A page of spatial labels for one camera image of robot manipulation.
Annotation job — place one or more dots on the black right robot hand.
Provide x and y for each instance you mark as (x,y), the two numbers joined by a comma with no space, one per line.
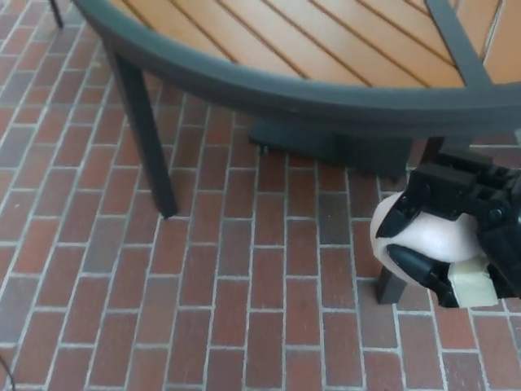
(456,187)

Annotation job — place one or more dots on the black straight chair leg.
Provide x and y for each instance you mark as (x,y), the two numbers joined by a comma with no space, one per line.
(57,12)

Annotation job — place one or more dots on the white plush dumpling with sunglasses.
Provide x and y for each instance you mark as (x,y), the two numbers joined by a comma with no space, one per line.
(431,238)

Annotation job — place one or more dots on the round slatted wood table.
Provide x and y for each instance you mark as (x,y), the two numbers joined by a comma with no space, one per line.
(285,102)

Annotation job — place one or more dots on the dark umbrella base block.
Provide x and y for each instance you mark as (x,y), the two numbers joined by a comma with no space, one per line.
(305,140)

